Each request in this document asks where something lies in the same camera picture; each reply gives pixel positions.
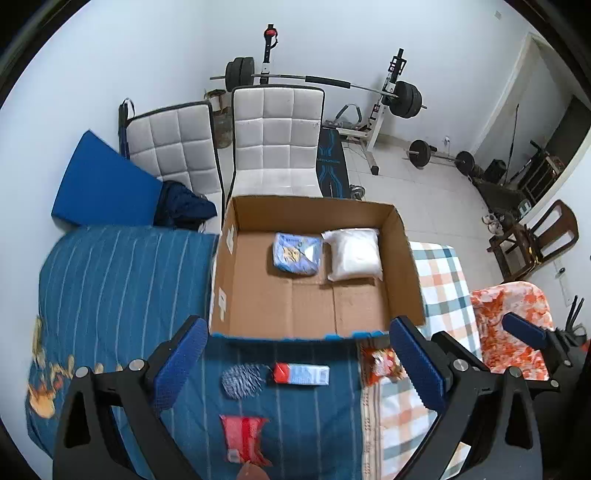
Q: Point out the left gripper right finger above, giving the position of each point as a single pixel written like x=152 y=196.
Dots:
x=486 y=414

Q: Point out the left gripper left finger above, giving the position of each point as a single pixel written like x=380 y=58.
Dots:
x=88 y=443

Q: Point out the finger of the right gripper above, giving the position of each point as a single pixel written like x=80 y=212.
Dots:
x=532 y=335
x=451 y=346

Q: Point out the orange panda snack bag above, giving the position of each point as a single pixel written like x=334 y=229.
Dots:
x=380 y=363

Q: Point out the white towel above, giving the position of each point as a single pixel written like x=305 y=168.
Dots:
x=355 y=254

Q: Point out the red snack packet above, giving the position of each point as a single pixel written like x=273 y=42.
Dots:
x=243 y=436

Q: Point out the blue white yarn ball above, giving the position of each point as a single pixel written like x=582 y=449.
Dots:
x=244 y=380

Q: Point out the blue white milk carton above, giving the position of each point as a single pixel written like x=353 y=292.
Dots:
x=301 y=374

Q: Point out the blue cartoon tissue pack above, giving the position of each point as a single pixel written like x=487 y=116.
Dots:
x=296 y=254

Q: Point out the person's left hand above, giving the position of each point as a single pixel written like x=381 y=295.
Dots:
x=250 y=471

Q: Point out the dark wooden chair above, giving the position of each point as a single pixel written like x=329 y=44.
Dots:
x=551 y=236

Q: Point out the plaid checkered bed sheet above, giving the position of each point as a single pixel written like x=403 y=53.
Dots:
x=397 y=414

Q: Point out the white sneakers pair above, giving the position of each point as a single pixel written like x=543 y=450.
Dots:
x=493 y=224

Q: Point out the blue striped bed sheet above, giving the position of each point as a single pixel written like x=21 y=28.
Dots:
x=110 y=295

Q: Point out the chrome dumbbell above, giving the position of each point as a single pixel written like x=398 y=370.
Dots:
x=357 y=192

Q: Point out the brown cardboard box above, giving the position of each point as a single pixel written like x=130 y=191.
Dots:
x=252 y=299

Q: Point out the black barbell on floor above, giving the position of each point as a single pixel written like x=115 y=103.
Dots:
x=420 y=154

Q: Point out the blue black weight bench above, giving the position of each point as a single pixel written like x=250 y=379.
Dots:
x=332 y=171

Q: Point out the white barbell rack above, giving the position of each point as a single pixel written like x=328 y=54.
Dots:
x=367 y=132

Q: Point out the barbell on rack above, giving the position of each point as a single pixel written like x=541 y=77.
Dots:
x=406 y=101

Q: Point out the dark blue clothing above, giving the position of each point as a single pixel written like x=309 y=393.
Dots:
x=179 y=208

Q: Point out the blue foam mat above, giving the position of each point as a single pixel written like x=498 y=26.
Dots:
x=100 y=187

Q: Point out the right white quilted chair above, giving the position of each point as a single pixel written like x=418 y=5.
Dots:
x=276 y=130

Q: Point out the white quilted chair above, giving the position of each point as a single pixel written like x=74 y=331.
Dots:
x=177 y=143
x=276 y=130

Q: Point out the left white quilted chair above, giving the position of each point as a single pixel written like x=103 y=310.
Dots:
x=177 y=143

